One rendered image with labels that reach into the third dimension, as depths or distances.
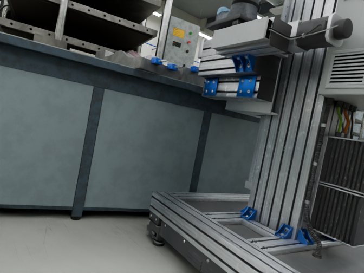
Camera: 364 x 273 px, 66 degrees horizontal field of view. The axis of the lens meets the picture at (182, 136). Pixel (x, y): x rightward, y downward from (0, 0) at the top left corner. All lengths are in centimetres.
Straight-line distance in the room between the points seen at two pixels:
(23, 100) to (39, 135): 17
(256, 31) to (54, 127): 97
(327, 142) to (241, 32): 51
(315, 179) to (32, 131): 121
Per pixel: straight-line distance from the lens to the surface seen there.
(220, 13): 181
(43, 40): 160
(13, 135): 145
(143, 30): 244
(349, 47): 110
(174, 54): 258
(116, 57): 163
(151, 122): 153
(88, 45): 231
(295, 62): 126
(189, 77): 164
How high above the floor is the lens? 57
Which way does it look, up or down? 3 degrees down
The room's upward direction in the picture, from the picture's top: 11 degrees clockwise
